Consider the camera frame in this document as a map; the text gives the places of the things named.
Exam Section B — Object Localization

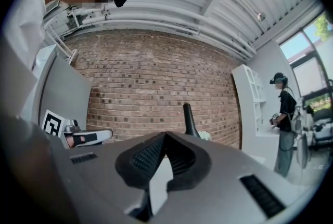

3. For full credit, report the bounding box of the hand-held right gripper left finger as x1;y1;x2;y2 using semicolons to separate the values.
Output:
49;131;167;224

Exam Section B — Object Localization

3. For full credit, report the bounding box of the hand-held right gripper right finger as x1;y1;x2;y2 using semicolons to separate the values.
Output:
156;131;317;224

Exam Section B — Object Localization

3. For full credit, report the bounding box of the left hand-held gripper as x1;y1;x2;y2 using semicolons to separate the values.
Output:
41;110;114;144

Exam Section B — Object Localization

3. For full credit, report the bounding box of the black desk lamp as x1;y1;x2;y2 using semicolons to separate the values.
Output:
183;102;203;141

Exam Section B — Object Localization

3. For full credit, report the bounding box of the person's right forearm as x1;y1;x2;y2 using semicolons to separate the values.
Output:
0;113;76;224

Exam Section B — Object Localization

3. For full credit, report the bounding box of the person's left hand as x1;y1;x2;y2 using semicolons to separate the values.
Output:
65;133;85;148

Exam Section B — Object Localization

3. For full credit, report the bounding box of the white shelf cabinet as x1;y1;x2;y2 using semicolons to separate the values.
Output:
231;63;282;152

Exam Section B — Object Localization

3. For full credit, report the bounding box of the person's white shirt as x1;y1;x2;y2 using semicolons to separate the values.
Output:
4;0;67;120

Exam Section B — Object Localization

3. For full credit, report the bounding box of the narrow white roller blind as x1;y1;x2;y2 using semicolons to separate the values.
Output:
292;58;327;96

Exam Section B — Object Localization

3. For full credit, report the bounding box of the white ceiling pipe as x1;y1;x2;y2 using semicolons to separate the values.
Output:
104;12;258;55

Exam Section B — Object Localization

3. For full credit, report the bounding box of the black framed window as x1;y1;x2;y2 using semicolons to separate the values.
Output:
277;12;333;114

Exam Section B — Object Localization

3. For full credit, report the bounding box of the white cable tray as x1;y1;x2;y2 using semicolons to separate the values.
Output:
44;20;78;63

